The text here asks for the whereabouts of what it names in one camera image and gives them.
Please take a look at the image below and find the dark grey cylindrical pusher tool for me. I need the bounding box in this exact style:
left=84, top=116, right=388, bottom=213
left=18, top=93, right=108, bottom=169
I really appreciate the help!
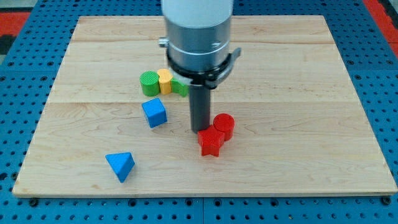
left=189, top=85, right=211, bottom=134

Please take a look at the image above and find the red cylinder block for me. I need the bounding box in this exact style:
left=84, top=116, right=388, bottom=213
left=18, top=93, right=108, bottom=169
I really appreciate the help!
left=213, top=113, right=235, bottom=141

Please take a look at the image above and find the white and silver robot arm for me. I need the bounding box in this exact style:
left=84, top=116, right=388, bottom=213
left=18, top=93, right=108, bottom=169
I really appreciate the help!
left=161, top=0, right=234, bottom=72

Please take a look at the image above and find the black clamp ring with lever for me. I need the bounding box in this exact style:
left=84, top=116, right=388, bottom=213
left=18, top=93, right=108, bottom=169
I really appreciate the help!
left=165, top=47, right=242, bottom=90

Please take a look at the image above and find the wooden board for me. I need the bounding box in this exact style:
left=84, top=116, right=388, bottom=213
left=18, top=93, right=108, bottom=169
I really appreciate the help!
left=12, top=16, right=397, bottom=198

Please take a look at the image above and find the blue cube block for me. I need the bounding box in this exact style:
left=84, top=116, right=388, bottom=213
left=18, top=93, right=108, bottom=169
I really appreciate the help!
left=142, top=98, right=167, bottom=128

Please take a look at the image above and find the yellow block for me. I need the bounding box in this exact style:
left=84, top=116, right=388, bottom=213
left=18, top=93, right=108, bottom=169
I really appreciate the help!
left=157, top=68, right=173, bottom=95

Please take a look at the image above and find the red star block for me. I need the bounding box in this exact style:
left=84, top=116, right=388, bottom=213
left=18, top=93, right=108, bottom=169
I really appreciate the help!
left=197, top=125, right=224, bottom=157

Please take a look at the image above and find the green cylinder block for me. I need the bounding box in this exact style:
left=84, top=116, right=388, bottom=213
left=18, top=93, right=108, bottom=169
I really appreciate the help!
left=139, top=71, right=160, bottom=96

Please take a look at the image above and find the blue triangular prism block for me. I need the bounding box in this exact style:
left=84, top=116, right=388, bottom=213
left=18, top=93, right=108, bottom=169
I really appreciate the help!
left=105, top=152, right=135, bottom=183

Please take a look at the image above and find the green block behind arm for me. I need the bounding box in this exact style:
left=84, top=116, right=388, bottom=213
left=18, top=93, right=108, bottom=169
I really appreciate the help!
left=171, top=78, right=188, bottom=97

